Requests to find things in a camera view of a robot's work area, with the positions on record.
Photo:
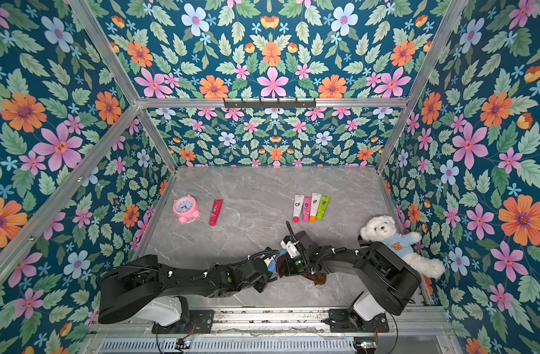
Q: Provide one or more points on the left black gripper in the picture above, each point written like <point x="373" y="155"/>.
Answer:
<point x="266" y="280"/>

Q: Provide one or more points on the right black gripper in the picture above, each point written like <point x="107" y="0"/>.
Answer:
<point x="290" y="265"/>

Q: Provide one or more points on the blue toothpaste tube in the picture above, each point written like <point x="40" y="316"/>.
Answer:
<point x="272" y="266"/>

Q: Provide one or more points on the brown cloth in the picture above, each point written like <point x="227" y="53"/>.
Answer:
<point x="318" y="278"/>

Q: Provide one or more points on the magenta toothpaste tube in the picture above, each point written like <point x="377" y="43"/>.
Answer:
<point x="215" y="212"/>

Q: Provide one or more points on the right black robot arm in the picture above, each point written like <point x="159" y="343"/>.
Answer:
<point x="390" y="283"/>

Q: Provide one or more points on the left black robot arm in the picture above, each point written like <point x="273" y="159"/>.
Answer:
<point x="127" y="289"/>

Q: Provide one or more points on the pink toothpaste tube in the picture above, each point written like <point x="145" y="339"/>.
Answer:
<point x="306" y="209"/>

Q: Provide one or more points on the green toothpaste tube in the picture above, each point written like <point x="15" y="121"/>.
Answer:
<point x="323" y="205"/>

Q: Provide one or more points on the white toothpaste tube red cap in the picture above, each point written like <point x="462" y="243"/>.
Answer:
<point x="297" y="207"/>

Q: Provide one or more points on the white toothpaste tube orange cap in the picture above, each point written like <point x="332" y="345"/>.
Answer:
<point x="315" y="202"/>

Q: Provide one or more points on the white teddy bear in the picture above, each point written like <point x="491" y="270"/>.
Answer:
<point x="384" y="229"/>

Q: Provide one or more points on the pink alarm clock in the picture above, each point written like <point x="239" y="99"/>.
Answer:
<point x="186" y="209"/>

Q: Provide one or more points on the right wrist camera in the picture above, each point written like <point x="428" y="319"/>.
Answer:
<point x="290" y="248"/>

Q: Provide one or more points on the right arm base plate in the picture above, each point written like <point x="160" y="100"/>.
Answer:
<point x="345" y="321"/>

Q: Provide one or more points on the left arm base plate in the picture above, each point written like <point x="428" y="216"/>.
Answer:
<point x="195" y="322"/>

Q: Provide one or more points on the metal hook rail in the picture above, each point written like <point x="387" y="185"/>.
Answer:
<point x="278" y="103"/>

